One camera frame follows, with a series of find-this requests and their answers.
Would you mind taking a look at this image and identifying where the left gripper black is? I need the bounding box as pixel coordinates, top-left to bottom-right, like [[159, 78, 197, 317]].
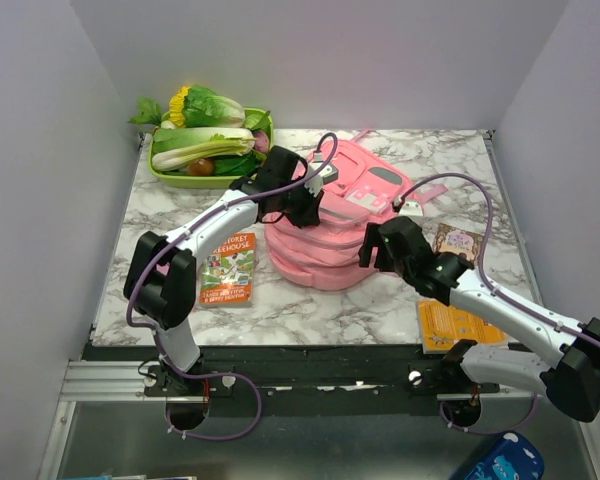
[[276, 176, 324, 229]]

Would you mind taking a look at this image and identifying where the illustrated picture book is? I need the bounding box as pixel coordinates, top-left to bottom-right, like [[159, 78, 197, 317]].
[[433, 223, 483, 262]]

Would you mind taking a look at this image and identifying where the pink student backpack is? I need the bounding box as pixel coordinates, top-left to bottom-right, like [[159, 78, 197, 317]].
[[264, 128, 449, 292]]

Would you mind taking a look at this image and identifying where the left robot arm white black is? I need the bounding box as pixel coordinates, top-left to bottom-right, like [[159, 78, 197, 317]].
[[123, 146, 335, 395]]

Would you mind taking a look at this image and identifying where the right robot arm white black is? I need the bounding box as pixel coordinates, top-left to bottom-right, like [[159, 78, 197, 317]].
[[359, 216, 600, 423]]

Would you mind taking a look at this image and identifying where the purple toy vegetable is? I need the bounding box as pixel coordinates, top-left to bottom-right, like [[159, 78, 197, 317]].
[[253, 130, 270, 154]]

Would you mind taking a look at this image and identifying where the orange yellow booklet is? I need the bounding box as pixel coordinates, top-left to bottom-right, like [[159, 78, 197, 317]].
[[417, 300, 508, 354]]

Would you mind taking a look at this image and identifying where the orange treehouse book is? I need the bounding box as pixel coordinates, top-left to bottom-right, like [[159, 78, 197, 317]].
[[199, 232, 256, 308]]

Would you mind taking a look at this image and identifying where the brown toy mushroom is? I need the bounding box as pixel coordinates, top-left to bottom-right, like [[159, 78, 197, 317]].
[[186, 159, 214, 177]]

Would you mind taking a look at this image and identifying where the green plastic tray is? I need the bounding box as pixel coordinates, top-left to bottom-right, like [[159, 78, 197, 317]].
[[148, 108, 274, 189]]

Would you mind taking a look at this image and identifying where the upper toy cabbage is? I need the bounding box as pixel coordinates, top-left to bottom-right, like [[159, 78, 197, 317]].
[[182, 85, 245, 128]]

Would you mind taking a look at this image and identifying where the yellow artificial flower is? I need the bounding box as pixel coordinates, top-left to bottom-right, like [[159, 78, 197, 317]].
[[169, 86, 190, 127]]

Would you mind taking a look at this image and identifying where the green artificial leaf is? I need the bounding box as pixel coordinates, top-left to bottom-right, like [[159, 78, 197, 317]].
[[128, 96, 163, 126]]

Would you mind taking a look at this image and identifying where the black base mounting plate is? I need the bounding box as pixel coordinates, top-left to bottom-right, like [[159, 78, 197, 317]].
[[82, 343, 566, 419]]

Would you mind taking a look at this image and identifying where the blue pencil case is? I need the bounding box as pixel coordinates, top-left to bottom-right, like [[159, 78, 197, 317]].
[[450, 431, 545, 480]]

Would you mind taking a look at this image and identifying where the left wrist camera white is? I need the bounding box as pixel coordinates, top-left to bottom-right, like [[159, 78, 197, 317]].
[[304, 153, 339, 196]]

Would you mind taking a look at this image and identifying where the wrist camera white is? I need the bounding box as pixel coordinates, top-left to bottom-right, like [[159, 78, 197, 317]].
[[392, 197, 424, 218], [304, 153, 339, 196]]

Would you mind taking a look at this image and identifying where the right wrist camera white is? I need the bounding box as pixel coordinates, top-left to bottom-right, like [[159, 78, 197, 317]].
[[392, 197, 424, 218]]

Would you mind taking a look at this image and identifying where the aluminium rail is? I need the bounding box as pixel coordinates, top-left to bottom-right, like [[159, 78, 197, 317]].
[[60, 361, 531, 403]]

